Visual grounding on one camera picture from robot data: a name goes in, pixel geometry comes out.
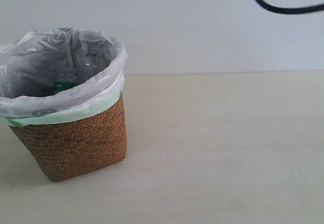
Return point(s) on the green label water bottle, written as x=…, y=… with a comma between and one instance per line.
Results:
x=64, y=81

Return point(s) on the red label soda bottle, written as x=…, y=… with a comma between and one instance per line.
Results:
x=94, y=63

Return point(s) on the translucent white bin liner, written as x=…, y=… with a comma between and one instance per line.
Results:
x=30, y=65

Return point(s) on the brown woven wicker waste basket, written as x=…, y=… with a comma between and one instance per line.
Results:
x=67, y=150

